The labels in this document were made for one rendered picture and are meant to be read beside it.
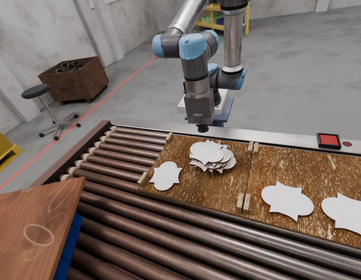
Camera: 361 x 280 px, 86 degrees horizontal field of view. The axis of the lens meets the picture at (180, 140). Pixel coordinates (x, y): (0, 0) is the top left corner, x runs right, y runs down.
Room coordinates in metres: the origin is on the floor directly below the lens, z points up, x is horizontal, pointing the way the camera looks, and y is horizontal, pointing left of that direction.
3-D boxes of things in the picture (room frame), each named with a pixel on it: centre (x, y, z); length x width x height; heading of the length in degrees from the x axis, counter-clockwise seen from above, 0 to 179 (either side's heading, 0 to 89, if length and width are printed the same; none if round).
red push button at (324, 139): (0.54, -0.61, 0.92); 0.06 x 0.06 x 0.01; 59
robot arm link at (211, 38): (0.67, -0.13, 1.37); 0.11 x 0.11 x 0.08; 57
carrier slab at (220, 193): (0.56, -0.05, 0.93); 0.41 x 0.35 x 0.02; 59
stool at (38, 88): (2.93, 1.85, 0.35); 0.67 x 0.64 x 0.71; 58
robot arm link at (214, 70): (1.08, -0.25, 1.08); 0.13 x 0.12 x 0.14; 57
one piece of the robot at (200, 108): (0.56, -0.08, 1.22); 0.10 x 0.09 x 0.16; 153
